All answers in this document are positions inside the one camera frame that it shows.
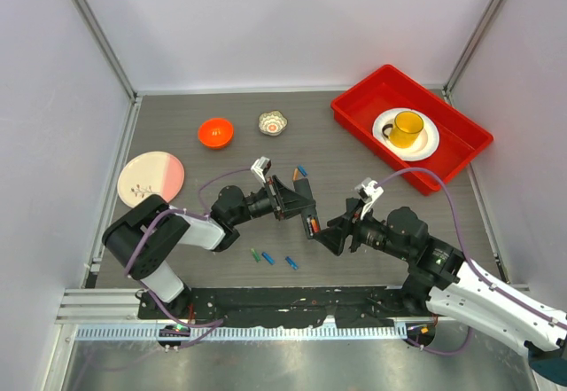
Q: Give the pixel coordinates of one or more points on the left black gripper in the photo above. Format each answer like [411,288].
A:
[287,202]

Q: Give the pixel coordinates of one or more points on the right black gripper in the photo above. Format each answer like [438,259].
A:
[340,227]

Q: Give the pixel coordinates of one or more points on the black remote control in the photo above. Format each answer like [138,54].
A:
[308,205]

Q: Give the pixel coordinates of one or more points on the red orange battery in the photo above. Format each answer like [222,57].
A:
[315,225]

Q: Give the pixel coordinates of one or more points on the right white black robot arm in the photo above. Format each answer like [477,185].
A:
[446,282]

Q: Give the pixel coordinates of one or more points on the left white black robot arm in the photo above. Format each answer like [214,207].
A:
[142,239]

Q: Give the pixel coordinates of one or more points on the blue battery near remote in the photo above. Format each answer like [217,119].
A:
[302,170]

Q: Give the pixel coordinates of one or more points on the blue battery right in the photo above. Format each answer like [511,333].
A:
[292,263]

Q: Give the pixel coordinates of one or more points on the blue battery middle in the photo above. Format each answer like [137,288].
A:
[268,258]

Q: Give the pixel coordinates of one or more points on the green battery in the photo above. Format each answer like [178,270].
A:
[255,255]

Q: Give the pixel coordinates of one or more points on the small patterned flower bowl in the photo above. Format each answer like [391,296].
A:
[272,123]

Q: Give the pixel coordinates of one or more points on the orange bowl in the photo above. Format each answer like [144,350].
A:
[216,133]

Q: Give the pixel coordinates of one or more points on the red plastic bin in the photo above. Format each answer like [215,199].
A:
[461,139]

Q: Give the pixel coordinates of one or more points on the yellow glass mug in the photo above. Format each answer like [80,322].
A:
[404,129]

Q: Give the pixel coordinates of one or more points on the white plate in bin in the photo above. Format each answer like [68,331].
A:
[425,145]

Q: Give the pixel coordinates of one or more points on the pink white floral plate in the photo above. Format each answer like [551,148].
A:
[150,173]

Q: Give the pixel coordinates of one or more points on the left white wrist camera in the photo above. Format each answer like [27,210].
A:
[260,168]

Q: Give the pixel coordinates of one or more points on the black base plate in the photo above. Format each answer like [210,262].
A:
[296,307]

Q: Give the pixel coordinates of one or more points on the slotted cable duct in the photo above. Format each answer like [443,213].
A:
[160,332]

